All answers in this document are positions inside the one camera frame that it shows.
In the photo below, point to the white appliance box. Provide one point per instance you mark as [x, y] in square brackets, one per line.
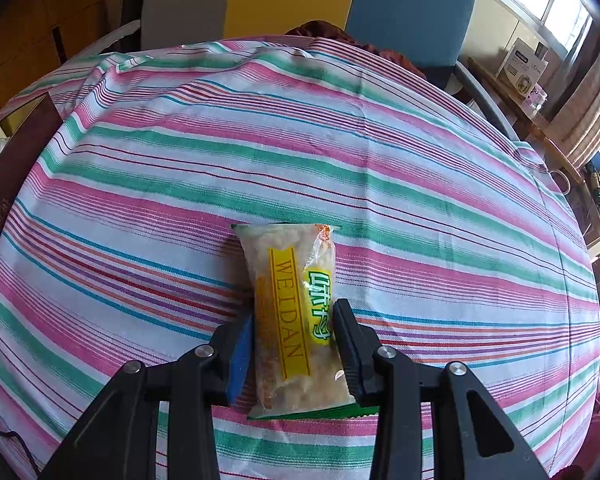
[520, 67]

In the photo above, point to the wooden side desk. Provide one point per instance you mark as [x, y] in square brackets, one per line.
[545, 135]

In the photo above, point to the grey yellow blue chair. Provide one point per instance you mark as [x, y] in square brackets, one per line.
[405, 10]

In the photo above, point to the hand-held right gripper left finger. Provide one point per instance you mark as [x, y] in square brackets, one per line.
[240, 360]

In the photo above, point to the gold tin box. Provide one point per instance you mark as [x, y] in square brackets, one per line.
[15, 170]

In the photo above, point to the dark red cloth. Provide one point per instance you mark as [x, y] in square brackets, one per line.
[330, 35]

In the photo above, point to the wooden wardrobe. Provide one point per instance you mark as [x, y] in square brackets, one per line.
[30, 35]

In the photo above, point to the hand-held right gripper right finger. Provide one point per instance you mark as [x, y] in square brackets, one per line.
[350, 345]

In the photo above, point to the small pink bottles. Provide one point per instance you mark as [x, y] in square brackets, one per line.
[537, 97]

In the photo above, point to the yellow label snack packet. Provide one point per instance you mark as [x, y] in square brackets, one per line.
[285, 285]

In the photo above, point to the striped window curtain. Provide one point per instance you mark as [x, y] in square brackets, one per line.
[595, 110]

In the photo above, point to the blue round object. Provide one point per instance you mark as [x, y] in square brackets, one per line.
[596, 162]

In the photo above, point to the striped tablecloth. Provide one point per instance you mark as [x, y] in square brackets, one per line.
[330, 160]

